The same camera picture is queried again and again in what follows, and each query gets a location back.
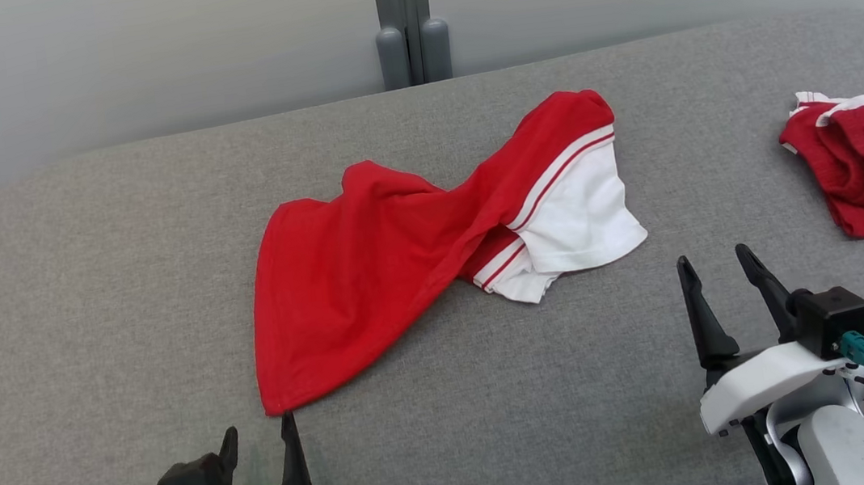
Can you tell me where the red jersey with white sleeves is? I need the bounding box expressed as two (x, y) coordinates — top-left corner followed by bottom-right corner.
(228, 82), (664, 418)

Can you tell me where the grey metal upright post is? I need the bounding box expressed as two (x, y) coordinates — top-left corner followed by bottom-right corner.
(370, 0), (457, 91)

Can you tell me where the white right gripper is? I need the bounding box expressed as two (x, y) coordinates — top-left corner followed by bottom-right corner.
(674, 230), (864, 441)

